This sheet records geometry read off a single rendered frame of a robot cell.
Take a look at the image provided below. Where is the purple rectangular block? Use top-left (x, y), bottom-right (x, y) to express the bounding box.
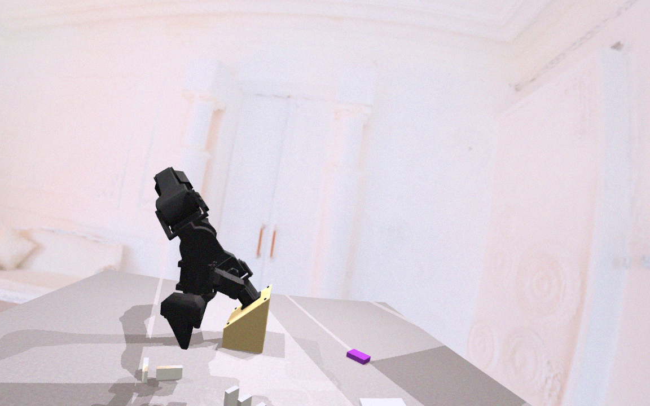
top-left (346, 349), bottom-right (370, 365)

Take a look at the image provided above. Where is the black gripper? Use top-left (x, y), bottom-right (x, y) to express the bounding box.
top-left (160, 259), bottom-right (218, 350)

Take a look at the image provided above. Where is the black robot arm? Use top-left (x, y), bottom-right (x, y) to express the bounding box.
top-left (154, 167), bottom-right (261, 310)

